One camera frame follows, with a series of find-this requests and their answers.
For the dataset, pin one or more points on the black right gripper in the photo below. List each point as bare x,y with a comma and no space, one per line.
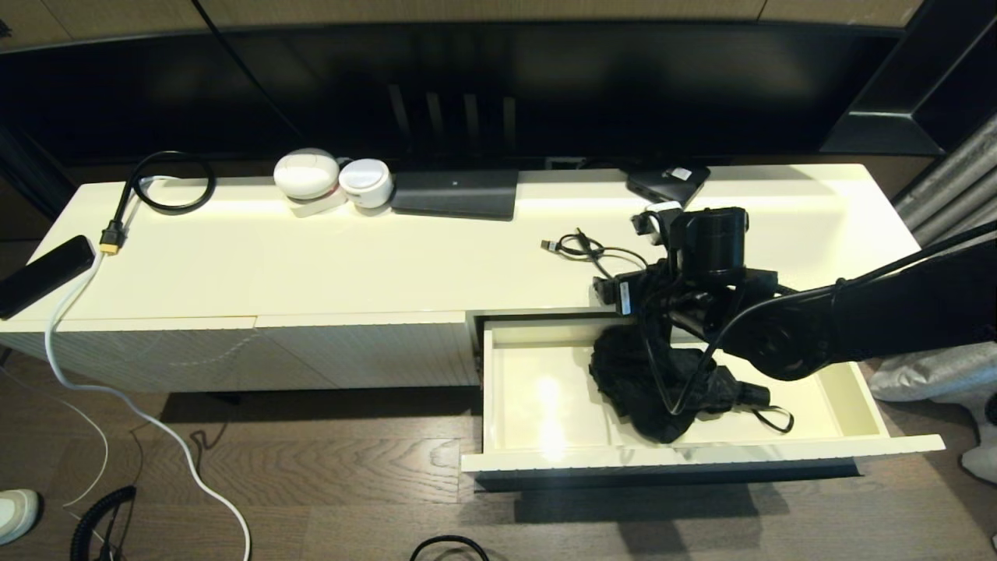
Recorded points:
654,292

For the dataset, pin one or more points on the black umbrella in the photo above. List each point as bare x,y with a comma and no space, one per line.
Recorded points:
623,374

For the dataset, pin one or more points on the white cabinet drawer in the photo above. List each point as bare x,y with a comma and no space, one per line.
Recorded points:
545,389

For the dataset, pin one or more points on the white cream TV cabinet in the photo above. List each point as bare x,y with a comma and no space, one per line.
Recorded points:
350,263

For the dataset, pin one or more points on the small black box with sticker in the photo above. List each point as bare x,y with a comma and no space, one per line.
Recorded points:
666,183

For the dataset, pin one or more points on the flat black set-top box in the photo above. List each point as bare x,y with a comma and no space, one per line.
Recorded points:
454,193

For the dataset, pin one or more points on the black flat screen TV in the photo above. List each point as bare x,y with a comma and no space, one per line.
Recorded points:
584,78

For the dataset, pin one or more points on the small white round device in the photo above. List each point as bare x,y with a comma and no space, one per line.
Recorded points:
366,184

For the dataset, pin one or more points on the grey curtain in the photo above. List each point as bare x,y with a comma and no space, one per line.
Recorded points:
950,179

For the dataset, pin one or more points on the white flat device base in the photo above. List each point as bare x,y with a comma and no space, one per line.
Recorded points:
315,207

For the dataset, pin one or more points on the large white round device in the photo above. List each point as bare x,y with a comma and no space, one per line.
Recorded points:
306,174

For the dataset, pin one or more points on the long black rectangular device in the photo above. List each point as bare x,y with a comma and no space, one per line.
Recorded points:
43,276

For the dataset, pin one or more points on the white shoe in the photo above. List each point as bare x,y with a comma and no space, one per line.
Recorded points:
17,514

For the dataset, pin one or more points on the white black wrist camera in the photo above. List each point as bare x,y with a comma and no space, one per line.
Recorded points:
658,220

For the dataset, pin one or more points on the black wall shelf frame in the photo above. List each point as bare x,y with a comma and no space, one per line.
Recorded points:
896,125

